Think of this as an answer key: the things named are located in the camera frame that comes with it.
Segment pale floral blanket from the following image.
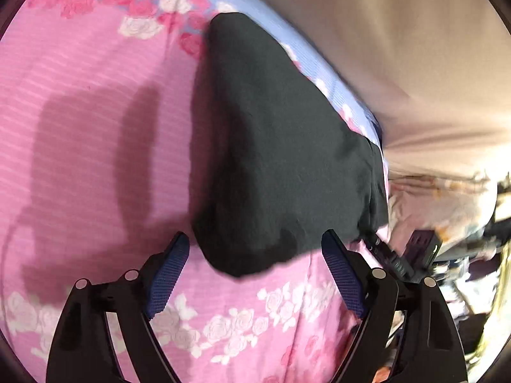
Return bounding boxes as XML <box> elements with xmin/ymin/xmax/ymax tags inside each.
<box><xmin>385</xmin><ymin>169</ymin><xmax>500</xmax><ymax>256</ymax></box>

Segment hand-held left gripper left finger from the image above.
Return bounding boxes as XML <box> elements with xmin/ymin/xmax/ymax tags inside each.
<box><xmin>46</xmin><ymin>231</ymin><xmax>191</xmax><ymax>383</ymax></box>

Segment beige curtain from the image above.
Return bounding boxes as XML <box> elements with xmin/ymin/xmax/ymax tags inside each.
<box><xmin>232</xmin><ymin>0</ymin><xmax>511</xmax><ymax>178</ymax></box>

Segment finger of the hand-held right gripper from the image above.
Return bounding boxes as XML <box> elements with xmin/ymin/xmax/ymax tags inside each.
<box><xmin>365</xmin><ymin>235</ymin><xmax>408</xmax><ymax>278</ymax></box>

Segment pink floral bedsheet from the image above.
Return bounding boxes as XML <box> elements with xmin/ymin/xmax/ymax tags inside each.
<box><xmin>0</xmin><ymin>0</ymin><xmax>396</xmax><ymax>383</ymax></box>

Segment dark grey pants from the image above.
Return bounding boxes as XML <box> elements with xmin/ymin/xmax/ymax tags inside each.
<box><xmin>191</xmin><ymin>12</ymin><xmax>390</xmax><ymax>278</ymax></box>

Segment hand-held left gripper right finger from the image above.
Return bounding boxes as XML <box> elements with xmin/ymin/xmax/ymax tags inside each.
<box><xmin>321</xmin><ymin>229</ymin><xmax>469</xmax><ymax>383</ymax></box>

